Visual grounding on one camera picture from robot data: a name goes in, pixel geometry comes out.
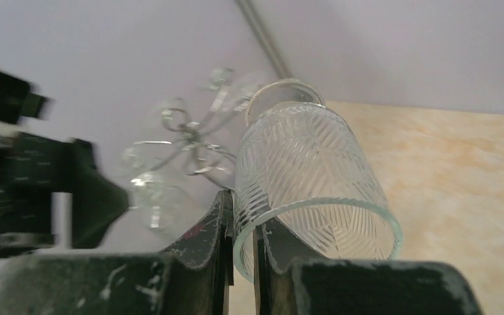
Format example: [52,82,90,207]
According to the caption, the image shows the chrome wine glass rack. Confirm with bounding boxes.
[123,68,264,190]

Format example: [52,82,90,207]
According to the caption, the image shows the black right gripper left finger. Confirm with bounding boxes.
[0,190,233,314]

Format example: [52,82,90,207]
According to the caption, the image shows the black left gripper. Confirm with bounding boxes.
[0,71,129,259]

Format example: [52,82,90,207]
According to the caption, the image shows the cut pattern stemmed glass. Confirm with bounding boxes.
[234,79,404,281]

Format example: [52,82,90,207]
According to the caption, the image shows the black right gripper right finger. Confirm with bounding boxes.
[253,219,482,314]

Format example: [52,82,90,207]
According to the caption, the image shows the clear hanging wine glass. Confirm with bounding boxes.
[121,141,208,242]

